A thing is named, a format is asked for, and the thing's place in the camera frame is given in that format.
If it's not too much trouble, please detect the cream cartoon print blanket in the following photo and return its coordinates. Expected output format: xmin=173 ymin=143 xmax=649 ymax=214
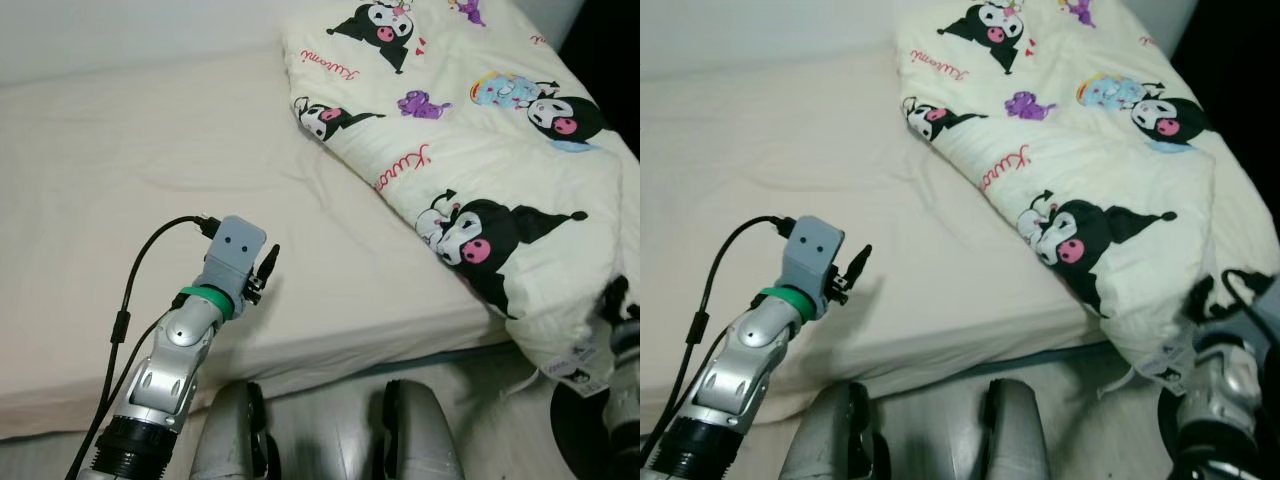
xmin=282 ymin=0 xmax=641 ymax=389
xmin=895 ymin=0 xmax=1280 ymax=389

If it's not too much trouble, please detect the mattress with cream sheet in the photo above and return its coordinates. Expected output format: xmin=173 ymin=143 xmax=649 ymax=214
xmin=0 ymin=45 xmax=526 ymax=443
xmin=640 ymin=45 xmax=1126 ymax=401

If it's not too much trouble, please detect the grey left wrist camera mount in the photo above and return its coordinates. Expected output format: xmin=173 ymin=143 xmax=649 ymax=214
xmin=194 ymin=215 xmax=269 ymax=303
xmin=779 ymin=217 xmax=847 ymax=321

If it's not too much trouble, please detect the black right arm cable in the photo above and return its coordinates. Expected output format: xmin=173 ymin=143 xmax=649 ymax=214
xmin=1218 ymin=266 xmax=1280 ymax=306

